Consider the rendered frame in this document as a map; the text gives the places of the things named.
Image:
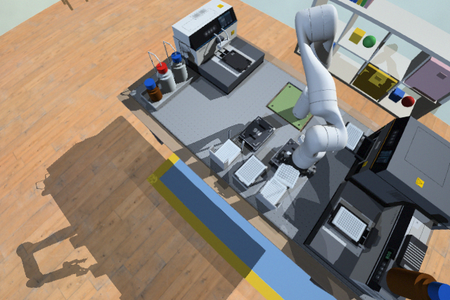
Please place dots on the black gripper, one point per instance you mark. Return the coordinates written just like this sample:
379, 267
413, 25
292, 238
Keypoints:
288, 160

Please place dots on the brown bottle body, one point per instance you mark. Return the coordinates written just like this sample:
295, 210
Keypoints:
405, 282

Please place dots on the red bottle cap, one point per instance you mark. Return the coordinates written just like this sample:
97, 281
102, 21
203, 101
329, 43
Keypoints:
162, 69

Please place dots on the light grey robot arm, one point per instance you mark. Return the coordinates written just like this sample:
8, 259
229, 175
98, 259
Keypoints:
315, 25

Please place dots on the brown glass bottle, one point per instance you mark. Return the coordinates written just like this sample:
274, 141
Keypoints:
156, 96

